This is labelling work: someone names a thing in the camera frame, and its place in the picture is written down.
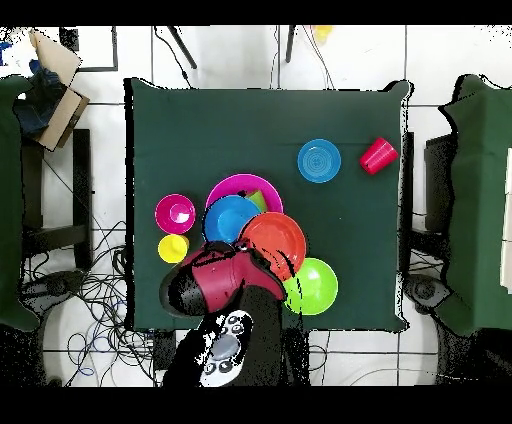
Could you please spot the large blue bowl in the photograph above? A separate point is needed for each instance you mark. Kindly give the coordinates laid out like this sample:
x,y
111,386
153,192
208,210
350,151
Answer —
x,y
228,218

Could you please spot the orange bowl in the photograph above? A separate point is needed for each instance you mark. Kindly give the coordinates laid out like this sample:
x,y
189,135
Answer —
x,y
276,236

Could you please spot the green cup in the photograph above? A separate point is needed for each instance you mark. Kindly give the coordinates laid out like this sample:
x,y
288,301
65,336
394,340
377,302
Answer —
x,y
258,200

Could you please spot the large magenta bowl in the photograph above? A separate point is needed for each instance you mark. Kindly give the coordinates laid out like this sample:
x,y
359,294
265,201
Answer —
x,y
236,184

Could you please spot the small crimson bowl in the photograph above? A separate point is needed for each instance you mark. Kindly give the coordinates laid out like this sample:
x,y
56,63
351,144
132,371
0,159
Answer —
x,y
175,214

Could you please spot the red cup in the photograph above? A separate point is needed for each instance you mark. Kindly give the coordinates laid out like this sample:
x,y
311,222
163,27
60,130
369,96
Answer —
x,y
378,156

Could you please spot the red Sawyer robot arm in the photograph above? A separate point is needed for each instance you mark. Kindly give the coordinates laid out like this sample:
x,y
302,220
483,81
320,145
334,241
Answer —
x,y
224,280

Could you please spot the grey robot base foot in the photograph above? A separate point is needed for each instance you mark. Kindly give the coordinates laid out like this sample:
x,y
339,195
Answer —
x,y
426,290
52,286

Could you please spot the yellow cup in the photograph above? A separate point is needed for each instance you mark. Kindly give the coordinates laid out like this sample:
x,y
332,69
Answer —
x,y
172,248

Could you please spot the green bowl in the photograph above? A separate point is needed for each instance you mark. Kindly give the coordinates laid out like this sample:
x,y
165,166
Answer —
x,y
318,288

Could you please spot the blue straight-sided bowl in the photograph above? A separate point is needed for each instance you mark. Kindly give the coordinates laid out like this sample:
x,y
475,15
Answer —
x,y
319,160

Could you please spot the black floor box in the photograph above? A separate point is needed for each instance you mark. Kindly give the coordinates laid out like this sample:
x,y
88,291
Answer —
x,y
164,352

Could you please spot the dark green tablecloth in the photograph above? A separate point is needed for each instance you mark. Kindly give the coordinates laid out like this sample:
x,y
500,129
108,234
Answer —
x,y
272,116

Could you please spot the black tripod leg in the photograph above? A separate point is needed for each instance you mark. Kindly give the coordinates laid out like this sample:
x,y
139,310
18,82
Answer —
x,y
182,46
289,44

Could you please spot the cardboard box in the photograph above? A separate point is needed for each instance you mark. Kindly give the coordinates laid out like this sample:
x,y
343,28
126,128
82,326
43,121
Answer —
x,y
60,116

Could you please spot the yellow object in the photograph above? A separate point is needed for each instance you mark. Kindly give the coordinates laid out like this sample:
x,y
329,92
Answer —
x,y
322,32

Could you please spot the green cloth side table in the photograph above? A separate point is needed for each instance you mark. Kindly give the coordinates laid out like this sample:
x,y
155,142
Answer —
x,y
10,200
480,200

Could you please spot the dark blue cloth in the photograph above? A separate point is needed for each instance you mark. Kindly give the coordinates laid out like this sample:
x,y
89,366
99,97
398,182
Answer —
x,y
40,100

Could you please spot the black stool frame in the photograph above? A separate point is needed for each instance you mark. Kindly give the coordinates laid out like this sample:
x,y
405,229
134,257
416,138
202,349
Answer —
x,y
82,180

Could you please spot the black square frame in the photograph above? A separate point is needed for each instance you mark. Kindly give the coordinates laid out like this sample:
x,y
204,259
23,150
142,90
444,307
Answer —
x,y
115,48

